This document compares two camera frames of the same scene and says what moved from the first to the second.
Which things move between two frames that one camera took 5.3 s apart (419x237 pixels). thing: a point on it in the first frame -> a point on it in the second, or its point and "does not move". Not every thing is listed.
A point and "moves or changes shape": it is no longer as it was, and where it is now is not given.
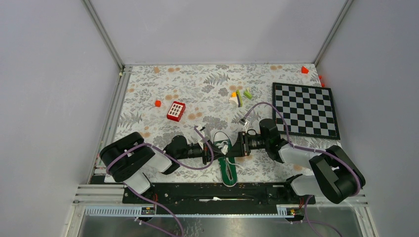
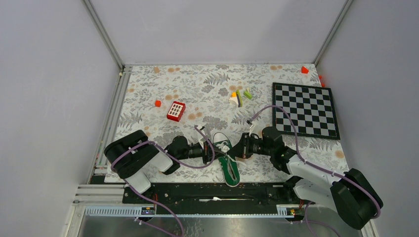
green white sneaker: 222,140 does not move
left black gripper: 206,151 does not move
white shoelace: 224,146 moves or changes shape
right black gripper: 241,148 does not move
